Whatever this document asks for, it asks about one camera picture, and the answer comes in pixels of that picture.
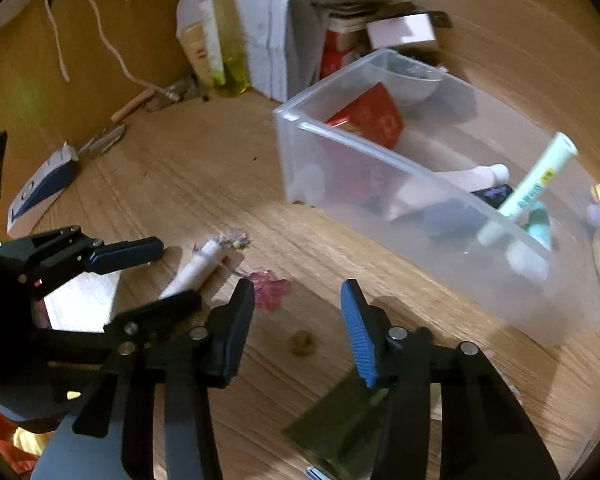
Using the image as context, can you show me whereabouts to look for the dark flat item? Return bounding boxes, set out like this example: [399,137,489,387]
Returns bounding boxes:
[325,0,453,28]

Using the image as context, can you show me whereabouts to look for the white round container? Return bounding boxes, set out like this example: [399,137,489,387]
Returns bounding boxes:
[505,240,551,281]

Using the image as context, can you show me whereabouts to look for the red cloth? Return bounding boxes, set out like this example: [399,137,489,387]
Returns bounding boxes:
[0,402,36,480]

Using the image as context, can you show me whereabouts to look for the beige sunscreen bottle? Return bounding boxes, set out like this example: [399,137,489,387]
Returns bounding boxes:
[185,22,216,86]

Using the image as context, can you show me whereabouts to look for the red foil packet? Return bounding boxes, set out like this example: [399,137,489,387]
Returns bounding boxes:
[325,82,406,201]

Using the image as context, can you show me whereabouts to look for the beaded hair tie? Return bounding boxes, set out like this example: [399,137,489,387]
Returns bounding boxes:
[195,230,253,253]

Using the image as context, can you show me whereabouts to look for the yellow-green spray bottle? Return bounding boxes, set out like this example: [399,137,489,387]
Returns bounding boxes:
[196,0,252,98]

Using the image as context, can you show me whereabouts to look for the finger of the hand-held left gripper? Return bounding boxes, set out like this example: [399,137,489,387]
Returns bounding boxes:
[104,290,203,345]
[0,226,165,302]

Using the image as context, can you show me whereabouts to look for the dark green bottle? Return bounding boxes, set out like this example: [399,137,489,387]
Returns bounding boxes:
[282,372,396,478]

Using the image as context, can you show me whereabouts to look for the pale green tube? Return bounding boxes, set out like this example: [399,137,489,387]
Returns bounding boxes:
[477,131,579,246]

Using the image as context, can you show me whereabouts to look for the small pink white box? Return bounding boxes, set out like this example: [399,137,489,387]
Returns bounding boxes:
[366,12,438,51]

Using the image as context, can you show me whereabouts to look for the thin white cord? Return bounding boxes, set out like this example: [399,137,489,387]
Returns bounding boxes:
[44,0,71,82]

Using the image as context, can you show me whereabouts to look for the blue and white box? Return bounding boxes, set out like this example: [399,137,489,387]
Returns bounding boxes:
[7,142,81,236]

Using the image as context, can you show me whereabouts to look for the clear plastic storage box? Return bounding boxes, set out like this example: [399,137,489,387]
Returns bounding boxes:
[273,48,600,347]

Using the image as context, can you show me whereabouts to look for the white tube with green print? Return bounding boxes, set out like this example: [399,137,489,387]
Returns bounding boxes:
[195,0,226,86]

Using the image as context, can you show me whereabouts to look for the white ceramic bowl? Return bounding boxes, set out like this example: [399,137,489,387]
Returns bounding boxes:
[380,55,453,106]

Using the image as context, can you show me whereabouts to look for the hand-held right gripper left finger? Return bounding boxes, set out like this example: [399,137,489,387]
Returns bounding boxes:
[72,277,257,480]

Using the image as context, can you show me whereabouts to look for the folded white papers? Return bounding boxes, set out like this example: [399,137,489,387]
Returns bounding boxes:
[232,0,326,103]

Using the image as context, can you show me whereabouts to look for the wooden stick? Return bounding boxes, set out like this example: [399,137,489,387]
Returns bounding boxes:
[111,87,156,122]

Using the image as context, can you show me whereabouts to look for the red box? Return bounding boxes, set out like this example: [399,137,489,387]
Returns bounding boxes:
[324,27,376,53]
[321,50,366,82]

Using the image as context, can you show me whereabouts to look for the yellow cloth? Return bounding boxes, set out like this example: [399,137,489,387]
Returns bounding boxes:
[12,425,51,458]

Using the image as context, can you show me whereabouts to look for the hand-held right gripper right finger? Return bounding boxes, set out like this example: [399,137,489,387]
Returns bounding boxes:
[340,278,561,480]

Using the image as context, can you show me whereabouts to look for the pink plastic trinket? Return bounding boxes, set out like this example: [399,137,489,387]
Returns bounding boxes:
[247,270,292,311]

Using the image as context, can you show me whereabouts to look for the white cable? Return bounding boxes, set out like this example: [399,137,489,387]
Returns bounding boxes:
[72,0,153,88]

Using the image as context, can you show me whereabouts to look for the pink tube with white cap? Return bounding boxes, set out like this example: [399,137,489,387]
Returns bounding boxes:
[387,164,511,221]

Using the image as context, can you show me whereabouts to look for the teal packet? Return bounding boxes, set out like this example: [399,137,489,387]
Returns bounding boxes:
[522,202,553,251]

